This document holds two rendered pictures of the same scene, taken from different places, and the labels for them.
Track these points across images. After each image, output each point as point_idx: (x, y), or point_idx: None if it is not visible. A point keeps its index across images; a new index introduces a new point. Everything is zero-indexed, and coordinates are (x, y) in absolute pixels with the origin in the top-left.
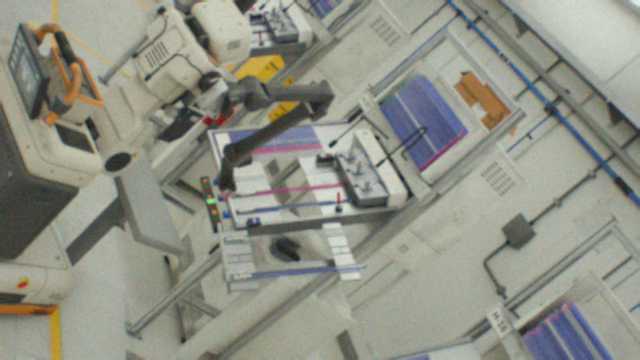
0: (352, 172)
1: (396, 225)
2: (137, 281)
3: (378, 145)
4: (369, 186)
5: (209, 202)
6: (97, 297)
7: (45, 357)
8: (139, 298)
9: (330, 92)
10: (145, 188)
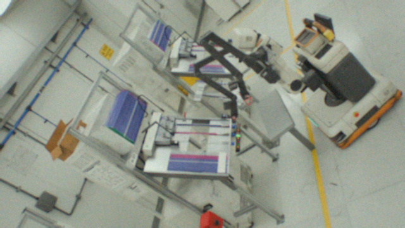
0: (169, 128)
1: None
2: (271, 188)
3: (146, 137)
4: (167, 118)
5: (238, 135)
6: (292, 157)
7: None
8: (271, 178)
9: (195, 62)
10: (271, 113)
